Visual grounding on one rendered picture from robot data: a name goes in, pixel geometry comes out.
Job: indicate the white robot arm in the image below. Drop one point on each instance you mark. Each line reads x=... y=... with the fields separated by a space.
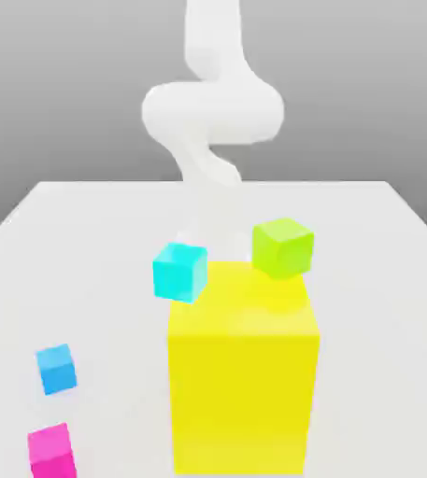
x=213 y=108

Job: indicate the small cyan cube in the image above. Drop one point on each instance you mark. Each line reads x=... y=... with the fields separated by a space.
x=177 y=274

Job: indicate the small lime green cube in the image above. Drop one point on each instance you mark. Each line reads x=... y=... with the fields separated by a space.
x=282 y=250

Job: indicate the small blue cube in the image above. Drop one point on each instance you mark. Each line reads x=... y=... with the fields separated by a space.
x=56 y=369

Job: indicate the small magenta cube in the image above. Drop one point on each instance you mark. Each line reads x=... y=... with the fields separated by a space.
x=50 y=452

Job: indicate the large yellow box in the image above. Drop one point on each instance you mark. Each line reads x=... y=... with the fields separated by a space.
x=243 y=373

